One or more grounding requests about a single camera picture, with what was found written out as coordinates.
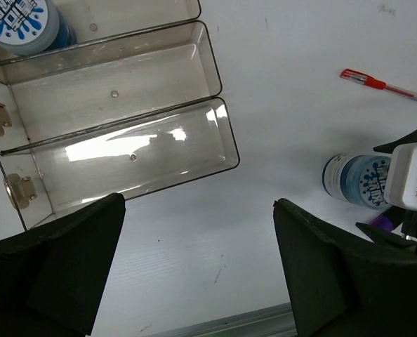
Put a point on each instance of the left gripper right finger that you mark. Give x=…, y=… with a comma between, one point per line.
x=340, y=284

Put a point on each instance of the purple highlighter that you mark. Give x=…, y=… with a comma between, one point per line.
x=383, y=222

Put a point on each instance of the red pen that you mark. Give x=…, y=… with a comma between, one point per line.
x=377, y=84

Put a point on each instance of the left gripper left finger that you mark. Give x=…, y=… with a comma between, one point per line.
x=52, y=277

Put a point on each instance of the clear tiered organizer tray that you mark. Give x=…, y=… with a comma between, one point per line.
x=134, y=107

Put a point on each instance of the blue jar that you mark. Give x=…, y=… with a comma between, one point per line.
x=357, y=179
x=28, y=27

